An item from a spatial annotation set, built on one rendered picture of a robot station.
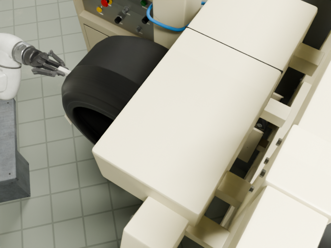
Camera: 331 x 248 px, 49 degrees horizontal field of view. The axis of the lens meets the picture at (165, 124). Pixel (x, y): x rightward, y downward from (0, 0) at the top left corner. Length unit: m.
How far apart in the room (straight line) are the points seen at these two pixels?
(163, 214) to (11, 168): 1.43
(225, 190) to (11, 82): 1.21
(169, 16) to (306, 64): 0.54
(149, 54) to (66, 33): 2.21
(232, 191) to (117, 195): 1.86
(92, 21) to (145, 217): 1.58
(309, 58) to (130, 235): 0.59
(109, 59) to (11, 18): 2.47
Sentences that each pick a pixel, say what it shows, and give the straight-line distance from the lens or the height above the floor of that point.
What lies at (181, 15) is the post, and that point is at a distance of 1.28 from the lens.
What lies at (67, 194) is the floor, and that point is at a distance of 2.64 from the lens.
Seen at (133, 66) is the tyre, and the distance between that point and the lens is 1.20.
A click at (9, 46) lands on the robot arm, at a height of 1.25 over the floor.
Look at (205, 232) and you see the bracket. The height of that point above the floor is 1.69.
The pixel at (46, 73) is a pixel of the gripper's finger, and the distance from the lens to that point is 1.55.
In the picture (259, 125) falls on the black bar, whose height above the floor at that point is 1.24.
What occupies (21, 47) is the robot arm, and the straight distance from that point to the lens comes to 1.64.
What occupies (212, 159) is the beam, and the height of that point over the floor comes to 1.78.
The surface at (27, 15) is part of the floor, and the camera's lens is 3.62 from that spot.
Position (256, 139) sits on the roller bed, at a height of 1.14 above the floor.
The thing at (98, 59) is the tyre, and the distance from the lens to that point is 1.27.
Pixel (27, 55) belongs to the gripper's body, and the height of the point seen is 1.25.
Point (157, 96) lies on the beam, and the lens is 0.78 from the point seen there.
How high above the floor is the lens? 2.45
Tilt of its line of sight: 62 degrees down
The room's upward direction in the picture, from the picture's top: 1 degrees clockwise
